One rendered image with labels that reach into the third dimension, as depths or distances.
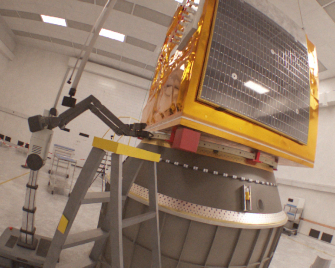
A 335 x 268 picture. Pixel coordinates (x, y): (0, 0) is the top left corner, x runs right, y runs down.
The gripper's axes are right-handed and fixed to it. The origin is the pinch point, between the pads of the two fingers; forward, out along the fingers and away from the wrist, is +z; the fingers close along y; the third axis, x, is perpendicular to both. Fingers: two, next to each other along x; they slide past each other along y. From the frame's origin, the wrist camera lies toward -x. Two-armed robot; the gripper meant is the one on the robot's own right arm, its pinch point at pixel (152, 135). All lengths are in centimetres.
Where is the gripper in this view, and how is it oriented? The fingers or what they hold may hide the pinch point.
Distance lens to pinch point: 183.7
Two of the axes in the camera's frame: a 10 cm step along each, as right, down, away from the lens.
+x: -1.1, 9.9, -0.2
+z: 7.8, 1.0, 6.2
